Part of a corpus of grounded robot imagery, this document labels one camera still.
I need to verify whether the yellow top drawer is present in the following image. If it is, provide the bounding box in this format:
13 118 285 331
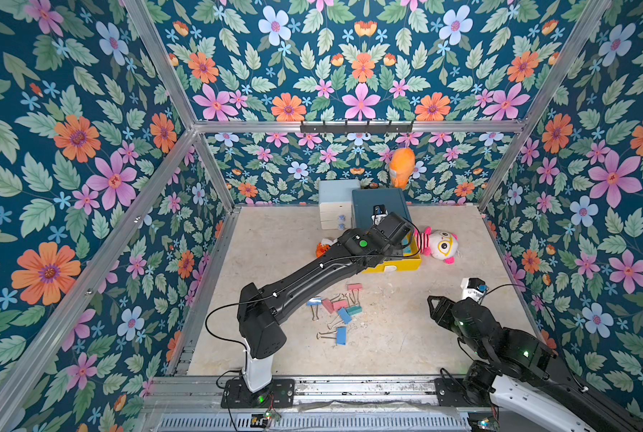
363 239 422 274

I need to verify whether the teal binder clip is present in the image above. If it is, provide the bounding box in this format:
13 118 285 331
346 305 363 316

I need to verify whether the blue binder clip bottom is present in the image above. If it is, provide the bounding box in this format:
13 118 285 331
316 327 348 346

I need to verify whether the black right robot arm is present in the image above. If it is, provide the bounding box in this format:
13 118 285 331
427 296 643 431

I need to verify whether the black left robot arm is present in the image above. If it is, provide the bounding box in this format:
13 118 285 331
237 212 415 393

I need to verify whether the teal drawer cabinet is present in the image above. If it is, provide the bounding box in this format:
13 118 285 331
352 188 411 230

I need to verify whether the light blue small drawer unit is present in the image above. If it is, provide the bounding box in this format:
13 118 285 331
319 179 360 230

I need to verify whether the white pink striped plush toy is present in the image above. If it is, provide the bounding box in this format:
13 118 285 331
414 227 459 265

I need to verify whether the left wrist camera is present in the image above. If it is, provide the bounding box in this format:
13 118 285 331
371 204 388 225

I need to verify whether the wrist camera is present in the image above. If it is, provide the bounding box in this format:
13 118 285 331
371 204 388 225
461 277 488 303

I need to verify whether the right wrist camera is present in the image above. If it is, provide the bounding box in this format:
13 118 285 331
461 277 488 303

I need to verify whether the orange plush toy on wall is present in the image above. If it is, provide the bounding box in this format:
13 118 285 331
388 148 415 190

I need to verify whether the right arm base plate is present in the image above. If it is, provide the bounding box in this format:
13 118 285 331
433 368 491 407

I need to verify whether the black hook rail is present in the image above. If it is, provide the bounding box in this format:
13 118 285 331
299 121 414 135

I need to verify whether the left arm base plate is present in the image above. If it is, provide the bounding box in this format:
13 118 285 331
221 378 296 409

